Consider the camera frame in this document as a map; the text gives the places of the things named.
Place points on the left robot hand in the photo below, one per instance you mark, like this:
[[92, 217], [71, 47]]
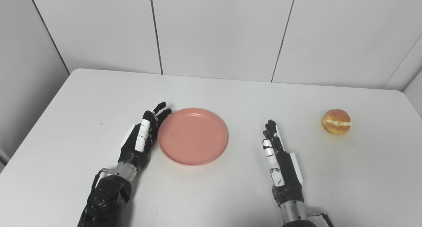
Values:
[[140, 143]]

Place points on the pink round plate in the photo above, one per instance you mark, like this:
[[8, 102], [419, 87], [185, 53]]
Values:
[[192, 136]]

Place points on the cream puff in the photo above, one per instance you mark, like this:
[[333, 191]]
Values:
[[336, 121]]

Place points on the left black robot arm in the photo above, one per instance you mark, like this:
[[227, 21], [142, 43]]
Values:
[[108, 197]]

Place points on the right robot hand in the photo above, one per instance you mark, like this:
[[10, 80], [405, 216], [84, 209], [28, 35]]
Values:
[[283, 174]]

